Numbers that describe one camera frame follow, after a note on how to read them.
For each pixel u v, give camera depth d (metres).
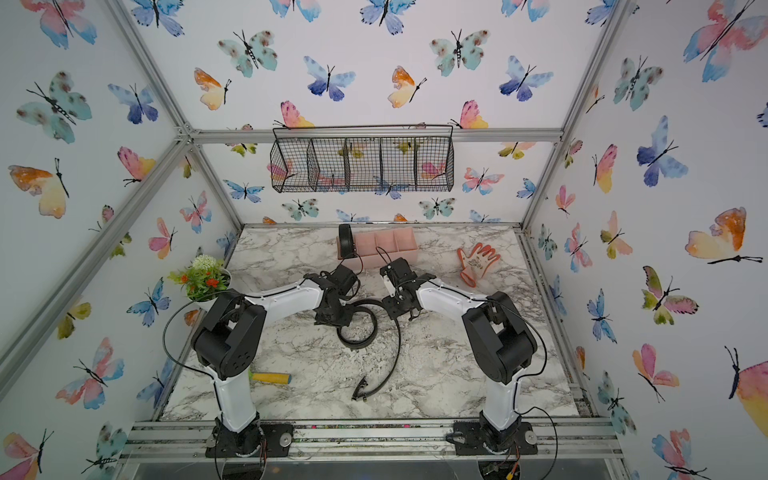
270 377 0.82
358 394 0.77
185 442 0.75
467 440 0.74
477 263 1.07
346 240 0.99
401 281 0.74
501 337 0.49
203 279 0.86
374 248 1.13
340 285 0.77
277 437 0.74
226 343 0.49
